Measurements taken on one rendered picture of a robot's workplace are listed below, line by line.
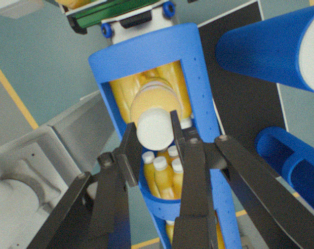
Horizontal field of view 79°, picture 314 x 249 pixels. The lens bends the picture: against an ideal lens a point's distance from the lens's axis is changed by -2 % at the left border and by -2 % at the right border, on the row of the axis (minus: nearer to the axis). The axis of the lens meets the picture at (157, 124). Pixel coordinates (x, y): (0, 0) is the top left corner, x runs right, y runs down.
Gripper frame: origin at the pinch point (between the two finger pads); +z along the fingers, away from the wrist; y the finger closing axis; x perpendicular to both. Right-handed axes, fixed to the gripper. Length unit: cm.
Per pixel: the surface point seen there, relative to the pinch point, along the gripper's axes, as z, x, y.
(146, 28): 54, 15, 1
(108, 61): 25.2, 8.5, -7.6
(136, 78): 32.4, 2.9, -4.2
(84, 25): 59, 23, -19
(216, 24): 132, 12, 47
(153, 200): 26.6, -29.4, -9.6
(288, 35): 51, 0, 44
